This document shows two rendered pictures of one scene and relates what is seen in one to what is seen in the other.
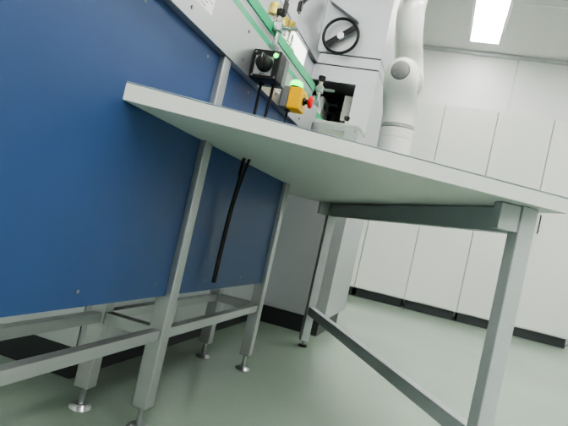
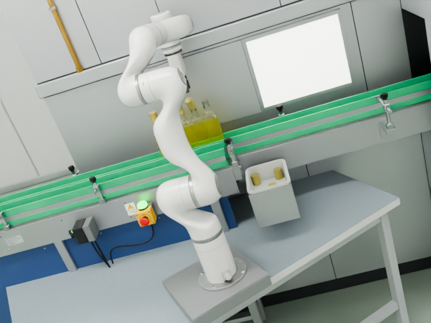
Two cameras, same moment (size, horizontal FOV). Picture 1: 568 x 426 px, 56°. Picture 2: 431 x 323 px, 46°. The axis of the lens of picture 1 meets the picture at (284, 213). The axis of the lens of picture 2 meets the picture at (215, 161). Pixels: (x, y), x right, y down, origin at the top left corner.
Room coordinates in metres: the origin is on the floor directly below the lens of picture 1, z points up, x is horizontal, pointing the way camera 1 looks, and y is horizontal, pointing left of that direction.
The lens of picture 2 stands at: (1.82, -1.92, 1.94)
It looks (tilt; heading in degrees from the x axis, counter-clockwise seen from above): 24 degrees down; 82
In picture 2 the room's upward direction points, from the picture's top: 19 degrees counter-clockwise
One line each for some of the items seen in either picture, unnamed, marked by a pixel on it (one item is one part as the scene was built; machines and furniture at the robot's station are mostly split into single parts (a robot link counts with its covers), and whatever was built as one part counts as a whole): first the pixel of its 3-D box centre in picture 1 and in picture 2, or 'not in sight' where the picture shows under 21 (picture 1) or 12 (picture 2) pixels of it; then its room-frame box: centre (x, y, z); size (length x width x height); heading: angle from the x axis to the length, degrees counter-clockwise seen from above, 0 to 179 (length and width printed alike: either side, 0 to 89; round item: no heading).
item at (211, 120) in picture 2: not in sight; (215, 133); (2.14, 0.13, 1.16); 0.06 x 0.06 x 0.21; 73
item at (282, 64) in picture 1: (269, 69); (85, 231); (1.46, 0.12, 0.96); 0.08 x 0.08 x 0.08; 74
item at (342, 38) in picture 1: (341, 36); not in sight; (2.98, -0.10, 1.66); 0.21 x 0.05 x 0.21; 74
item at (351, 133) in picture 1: (325, 146); (271, 190); (2.25, -0.11, 0.92); 0.27 x 0.17 x 0.15; 74
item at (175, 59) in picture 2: not in sight; (176, 63); (2.08, 0.14, 1.50); 0.10 x 0.07 x 0.11; 73
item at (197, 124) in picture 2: not in sight; (202, 137); (2.08, 0.14, 1.16); 0.06 x 0.06 x 0.21; 73
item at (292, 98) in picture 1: (293, 101); (146, 215); (1.73, 0.05, 0.96); 0.07 x 0.07 x 0.07; 74
